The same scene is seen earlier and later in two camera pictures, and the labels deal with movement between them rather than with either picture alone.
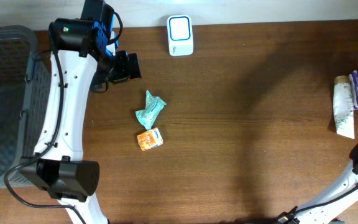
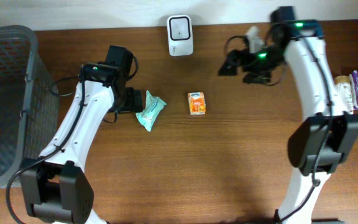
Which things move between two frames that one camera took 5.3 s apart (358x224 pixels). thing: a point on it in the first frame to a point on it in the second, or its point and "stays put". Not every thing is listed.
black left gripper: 125,70 to 134,101
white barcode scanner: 180,33 stays put
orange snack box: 150,139 to 197,103
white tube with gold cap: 343,106 stays put
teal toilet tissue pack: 147,116 stays put
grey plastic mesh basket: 15,92 stays put
